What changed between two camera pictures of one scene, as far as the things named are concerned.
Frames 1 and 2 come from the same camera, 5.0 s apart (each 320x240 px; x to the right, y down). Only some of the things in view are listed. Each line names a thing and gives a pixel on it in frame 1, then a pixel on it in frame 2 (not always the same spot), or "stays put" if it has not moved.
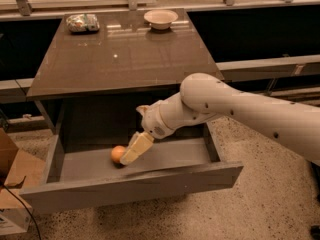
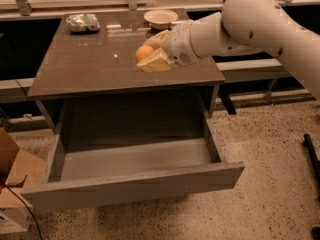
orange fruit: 117,153 -> 143,52
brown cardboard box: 18,169 stays put
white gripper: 152,120 -> 179,43
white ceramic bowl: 160,19 stays put
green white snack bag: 83,22 stays put
